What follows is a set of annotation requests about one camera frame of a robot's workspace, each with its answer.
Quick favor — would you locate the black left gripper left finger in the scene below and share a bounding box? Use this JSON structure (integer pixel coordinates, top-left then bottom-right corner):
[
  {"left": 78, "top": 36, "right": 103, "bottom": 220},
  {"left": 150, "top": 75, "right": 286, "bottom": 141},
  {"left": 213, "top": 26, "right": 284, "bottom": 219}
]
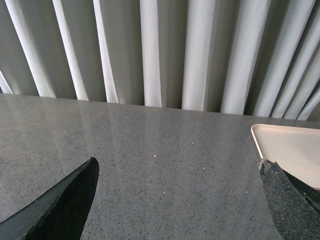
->
[{"left": 0, "top": 157, "right": 99, "bottom": 240}]

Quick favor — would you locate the white pleated curtain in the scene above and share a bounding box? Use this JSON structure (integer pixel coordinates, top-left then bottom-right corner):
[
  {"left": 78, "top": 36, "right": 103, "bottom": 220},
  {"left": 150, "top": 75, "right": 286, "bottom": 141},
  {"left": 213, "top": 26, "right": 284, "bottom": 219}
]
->
[{"left": 0, "top": 0, "right": 320, "bottom": 121}]

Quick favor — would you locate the cream rectangular tray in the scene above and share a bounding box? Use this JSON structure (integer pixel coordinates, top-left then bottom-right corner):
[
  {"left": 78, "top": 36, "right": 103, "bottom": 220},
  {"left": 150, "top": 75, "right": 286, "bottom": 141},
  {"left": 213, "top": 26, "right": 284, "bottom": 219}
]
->
[{"left": 251, "top": 124, "right": 320, "bottom": 190}]

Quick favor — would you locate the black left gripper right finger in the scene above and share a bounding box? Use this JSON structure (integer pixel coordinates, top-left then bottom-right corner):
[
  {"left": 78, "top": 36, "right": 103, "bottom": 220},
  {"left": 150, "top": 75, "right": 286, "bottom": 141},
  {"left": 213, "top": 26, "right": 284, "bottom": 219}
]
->
[{"left": 258, "top": 158, "right": 320, "bottom": 240}]

